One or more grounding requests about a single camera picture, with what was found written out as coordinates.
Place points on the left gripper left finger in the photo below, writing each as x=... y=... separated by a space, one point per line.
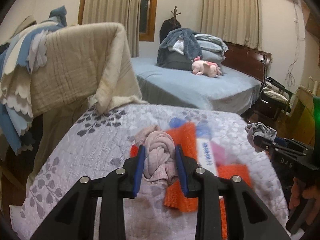
x=74 y=215

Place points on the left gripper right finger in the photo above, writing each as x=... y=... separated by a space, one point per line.
x=247 y=217

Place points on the grey sock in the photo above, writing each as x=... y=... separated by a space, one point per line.
x=259 y=129

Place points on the pink paper piece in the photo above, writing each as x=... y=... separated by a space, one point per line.
x=218 y=153

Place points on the pink knotted cloth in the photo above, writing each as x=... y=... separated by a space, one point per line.
x=159 y=163

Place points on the orange textured cloth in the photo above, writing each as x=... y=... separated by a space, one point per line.
x=181 y=194

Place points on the blue plastic bag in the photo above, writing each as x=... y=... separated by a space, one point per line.
x=201 y=129

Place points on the right hand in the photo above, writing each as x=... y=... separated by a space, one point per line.
x=310 y=193

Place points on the black metal chair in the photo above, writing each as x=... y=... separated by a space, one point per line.
x=274 y=98

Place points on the floral lavender quilt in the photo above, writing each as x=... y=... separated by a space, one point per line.
x=98 y=144

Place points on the dark wooden headboard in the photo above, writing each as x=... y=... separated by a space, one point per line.
x=249 y=61

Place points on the pink plush toy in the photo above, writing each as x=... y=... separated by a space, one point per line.
x=209 y=69

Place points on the right beige curtain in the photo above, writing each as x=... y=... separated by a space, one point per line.
x=234 y=21

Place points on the beige curtain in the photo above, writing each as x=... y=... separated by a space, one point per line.
x=234 y=21
x=125 y=12

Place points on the blue bed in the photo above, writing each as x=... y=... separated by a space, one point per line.
x=233 y=91

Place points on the dark blue fleece blanket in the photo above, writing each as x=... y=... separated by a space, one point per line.
x=191 y=48

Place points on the beige blanket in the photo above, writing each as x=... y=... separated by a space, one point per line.
x=90 y=61

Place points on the pile of folded bedding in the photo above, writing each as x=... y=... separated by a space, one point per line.
x=213 y=50

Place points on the blue white scalloped blanket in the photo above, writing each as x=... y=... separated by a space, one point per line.
x=24 y=54

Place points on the wooden coat rack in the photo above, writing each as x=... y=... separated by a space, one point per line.
x=169 y=25

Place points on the left beige curtain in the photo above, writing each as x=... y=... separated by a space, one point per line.
x=125 y=12

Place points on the wooden framed window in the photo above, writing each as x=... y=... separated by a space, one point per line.
x=147 y=20

